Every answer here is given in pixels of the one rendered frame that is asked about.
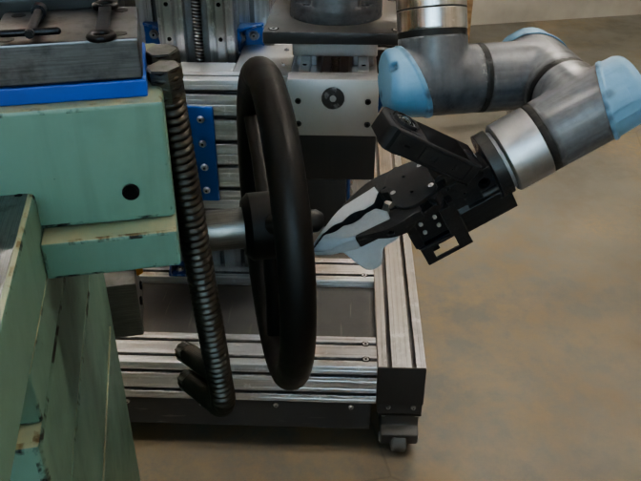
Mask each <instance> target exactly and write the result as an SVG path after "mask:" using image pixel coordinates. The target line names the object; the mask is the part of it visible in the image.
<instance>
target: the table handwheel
mask: <svg viewBox="0 0 641 481"><path fill-rule="evenodd" d="M237 137H238V171H239V185H240V196H241V200H240V201H239V207H237V208H227V209H217V210H208V211H205V214H204V215H205V216H206V221H207V228H208V235H209V241H210V244H211V246H210V247H211V250H212V252H214V251H222V250H231V249H239V248H244V252H245V255H246V256H247V259H248V266H249V273H250V281H251V286H252V293H253V300H254V306H255V311H256V317H257V322H258V332H259V336H260V340H261V345H262V349H263V353H264V357H265V361H266V364H267V367H268V370H269V372H270V374H271V376H272V378H273V380H274V382H275V383H276V384H277V385H278V386H279V387H280V388H282V389H285V390H296V389H299V388H300V387H302V386H304V384H305V383H306V382H307V381H308V379H309V376H310V374H311V371H312V368H313V364H314V359H315V351H316V339H317V283H316V265H315V250H314V239H313V228H312V218H311V209H310V201H309V194H308V186H307V179H306V173H305V167H304V160H303V154H302V149H301V144H300V135H299V130H298V125H297V121H296V117H295V113H294V109H293V105H292V102H291V98H290V95H289V93H288V90H287V87H286V84H285V81H284V79H283V76H282V74H281V72H280V70H279V68H278V67H277V65H276V64H275V63H274V62H273V61H272V60H270V59H269V58H267V57H264V56H254V57H251V58H249V59H248V60H247V61H246V62H245V63H244V64H243V66H242V67H241V70H240V73H239V77H238V91H237Z"/></svg>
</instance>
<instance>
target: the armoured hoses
mask: <svg viewBox="0 0 641 481"><path fill-rule="evenodd" d="M146 59H147V64H148V65H149V66H147V67H146V72H147V75H148V80H149V81H150V83H151V84H152V86H158V87H160V88H161V89H162V91H163V95H164V104H165V113H166V121H167V130H168V138H169V147H170V155H171V163H172V172H173V181H174V189H175V198H176V213H177V222H178V232H179V241H180V244H181V251H182V257H183V261H184V263H185V264H184V265H185V269H186V276H187V282H188V286H189V290H190V295H191V300H192V306H193V310H194V316H195V321H196V329H197V334H198V338H199V343H200V348H199V347H198V346H196V345H194V344H191V343H189V342H181V343H180V344H178V345H177V347H176V348H175V351H176V358H177V359H178V360H179V361H180V362H181V363H183V364H184V365H186V366H188V367H189V368H190V369H184V370H183V371H182V372H181V373H180V374H179V376H178V377H177V383H178V385H179V388H180V389H181V390H183V391H184V392H186V393H187V394H188V395H190V396H191V397H192V398H193V399H194V400H196V401H197V402H198V403H199V404H201V405H202V406H203V407H204V408H205V409H207V410H208V411H209V412H210V413H212V414H213V415H215V416H216V417H226V416H228V415H229V414H230V413H231V412H233V410H234V408H235V405H236V394H235V388H234V382H233V376H232V370H231V365H230V359H229V352H228V347H227V342H226V336H225V330H224V324H223V319H222V313H221V307H220V301H219V295H218V290H217V279H216V273H215V268H214V262H213V256H212V250H211V247H210V246H211V244H210V241H209V235H208V228H207V221H206V216H205V215H204V214H205V210H204V204H203V198H202V193H201V187H200V181H199V176H198V170H197V165H196V158H195V156H196V153H195V151H194V149H195V147H194V144H193V137H192V131H191V124H190V121H189V120H190V118H189V114H188V108H187V101H186V94H185V89H184V83H183V71H182V66H181V60H180V54H179V49H178V48H177V47H176V46H174V45H172V44H162V45H154V46H152V47H151V48H149V49H148V50H147V51H146ZM191 369H192V370H191Z"/></svg>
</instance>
